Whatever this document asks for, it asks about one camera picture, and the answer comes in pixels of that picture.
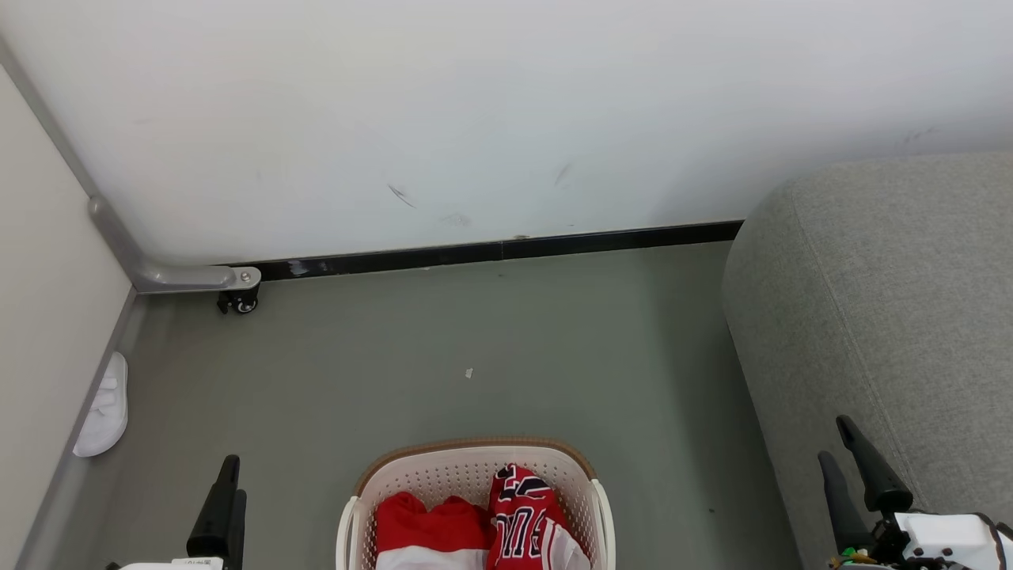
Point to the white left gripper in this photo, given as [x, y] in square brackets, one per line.
[182, 564]

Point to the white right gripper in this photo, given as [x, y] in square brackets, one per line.
[950, 542]

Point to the red and white garment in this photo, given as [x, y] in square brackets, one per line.
[431, 522]

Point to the red jersey with black print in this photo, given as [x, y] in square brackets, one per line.
[522, 514]

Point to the grey fabric sofa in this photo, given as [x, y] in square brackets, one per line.
[886, 317]

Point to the white slipper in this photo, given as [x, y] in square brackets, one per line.
[107, 416]

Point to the black caster wheel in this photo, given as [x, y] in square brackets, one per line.
[240, 302]

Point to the white perforated laundry basket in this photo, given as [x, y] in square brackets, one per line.
[467, 475]

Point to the black baseboard strip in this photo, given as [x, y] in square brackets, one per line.
[491, 252]

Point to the grey wall skirting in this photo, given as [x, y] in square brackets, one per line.
[47, 530]

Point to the grey metal frame bar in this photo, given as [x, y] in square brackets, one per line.
[174, 277]

